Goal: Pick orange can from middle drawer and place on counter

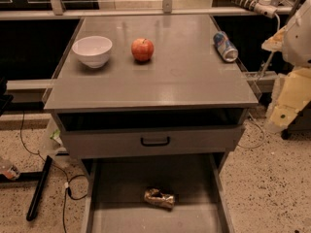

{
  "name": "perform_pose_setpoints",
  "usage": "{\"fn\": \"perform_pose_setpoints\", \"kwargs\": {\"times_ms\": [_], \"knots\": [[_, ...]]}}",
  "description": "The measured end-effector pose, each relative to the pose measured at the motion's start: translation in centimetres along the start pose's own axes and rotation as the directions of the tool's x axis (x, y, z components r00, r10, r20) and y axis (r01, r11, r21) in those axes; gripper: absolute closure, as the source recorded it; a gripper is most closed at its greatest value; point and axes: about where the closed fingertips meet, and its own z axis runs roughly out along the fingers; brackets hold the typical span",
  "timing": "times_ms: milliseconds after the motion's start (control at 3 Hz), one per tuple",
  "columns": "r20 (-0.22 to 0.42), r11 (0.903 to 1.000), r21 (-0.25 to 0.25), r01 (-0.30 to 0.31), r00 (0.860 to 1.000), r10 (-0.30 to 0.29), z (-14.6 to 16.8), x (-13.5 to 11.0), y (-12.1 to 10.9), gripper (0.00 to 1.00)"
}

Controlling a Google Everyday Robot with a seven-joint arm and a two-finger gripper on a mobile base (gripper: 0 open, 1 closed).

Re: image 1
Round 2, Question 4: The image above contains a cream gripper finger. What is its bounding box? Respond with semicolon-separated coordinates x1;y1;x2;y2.
265;67;311;133
261;27;286;52

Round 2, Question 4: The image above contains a crushed orange soda can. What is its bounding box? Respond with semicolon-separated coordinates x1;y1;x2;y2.
144;187;175;210

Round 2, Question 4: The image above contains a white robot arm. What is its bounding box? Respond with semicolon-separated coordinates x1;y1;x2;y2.
261;0;311;133

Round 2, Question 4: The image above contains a blue and silver soda can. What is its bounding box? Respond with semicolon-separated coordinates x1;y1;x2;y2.
213;31;238;62

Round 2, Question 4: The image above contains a grey drawer cabinet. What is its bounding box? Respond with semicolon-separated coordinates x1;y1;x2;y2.
45;15;258;166

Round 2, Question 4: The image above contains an open grey middle drawer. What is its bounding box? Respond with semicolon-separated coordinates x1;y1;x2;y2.
81;153;235;233

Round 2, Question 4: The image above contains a white striped handheld device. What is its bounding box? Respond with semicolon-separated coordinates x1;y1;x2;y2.
228;0;277;18

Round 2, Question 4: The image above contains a red apple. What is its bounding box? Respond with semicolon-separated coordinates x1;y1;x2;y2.
131;38;155;62

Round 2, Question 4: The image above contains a white ceramic bowl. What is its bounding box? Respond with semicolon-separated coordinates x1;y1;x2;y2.
72;36;113;69

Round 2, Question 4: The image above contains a clear plastic bag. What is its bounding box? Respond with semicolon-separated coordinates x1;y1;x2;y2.
40;118;70;168

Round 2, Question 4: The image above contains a black metal floor bar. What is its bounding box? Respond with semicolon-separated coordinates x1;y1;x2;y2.
26;156;52;221

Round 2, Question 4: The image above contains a grey metal rail beam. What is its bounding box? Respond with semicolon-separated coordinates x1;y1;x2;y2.
0;5;294;21

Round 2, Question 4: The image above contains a grey top drawer black handle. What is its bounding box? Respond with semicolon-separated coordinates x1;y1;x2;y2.
55;112;244;159

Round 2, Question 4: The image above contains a black floor cable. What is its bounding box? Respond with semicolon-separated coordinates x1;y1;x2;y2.
18;111;89;233

